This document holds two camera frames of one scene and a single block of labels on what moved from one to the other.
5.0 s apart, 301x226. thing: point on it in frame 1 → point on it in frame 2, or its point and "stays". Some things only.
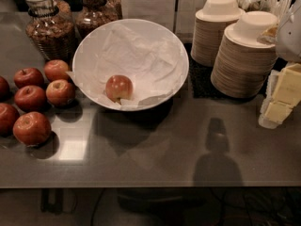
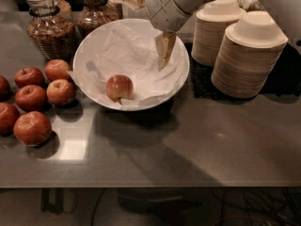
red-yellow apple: x=118 y=88 stays
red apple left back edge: x=5 y=89 stays
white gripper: x=291 y=38 → x=160 y=8
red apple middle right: x=60 y=92 stays
